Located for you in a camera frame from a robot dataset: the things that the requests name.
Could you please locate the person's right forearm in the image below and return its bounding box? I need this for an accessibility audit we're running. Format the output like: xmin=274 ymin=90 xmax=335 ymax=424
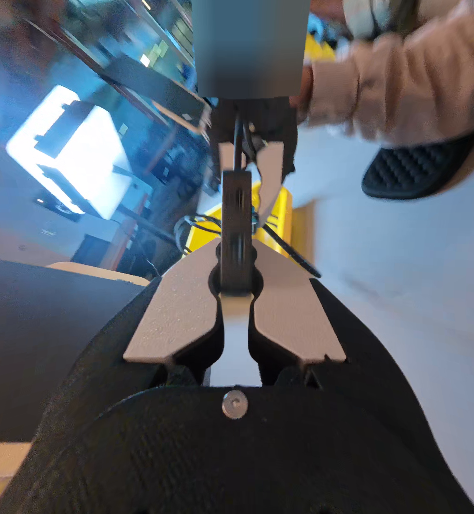
xmin=303 ymin=0 xmax=474 ymax=147

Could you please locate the black braided hdmi cable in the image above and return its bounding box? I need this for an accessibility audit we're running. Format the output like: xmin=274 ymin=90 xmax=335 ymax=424
xmin=174 ymin=214 xmax=322 ymax=278

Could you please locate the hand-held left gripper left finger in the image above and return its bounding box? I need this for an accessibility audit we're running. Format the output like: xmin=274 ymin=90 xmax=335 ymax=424
xmin=123 ymin=238 xmax=225 ymax=364

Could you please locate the person's right hand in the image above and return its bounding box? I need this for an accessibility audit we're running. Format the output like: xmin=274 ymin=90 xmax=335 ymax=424
xmin=295 ymin=64 xmax=315 ymax=125

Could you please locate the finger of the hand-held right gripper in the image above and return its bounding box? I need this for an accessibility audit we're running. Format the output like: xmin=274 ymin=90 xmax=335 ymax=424
xmin=256 ymin=141 xmax=285 ymax=226
xmin=218 ymin=142 xmax=246 ymax=174

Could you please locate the black textured wrist rest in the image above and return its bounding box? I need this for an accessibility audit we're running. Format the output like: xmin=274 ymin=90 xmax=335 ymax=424
xmin=361 ymin=126 xmax=474 ymax=201

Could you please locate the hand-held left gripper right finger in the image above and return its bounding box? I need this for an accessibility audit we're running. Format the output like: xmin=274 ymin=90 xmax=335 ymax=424
xmin=248 ymin=239 xmax=347 ymax=367

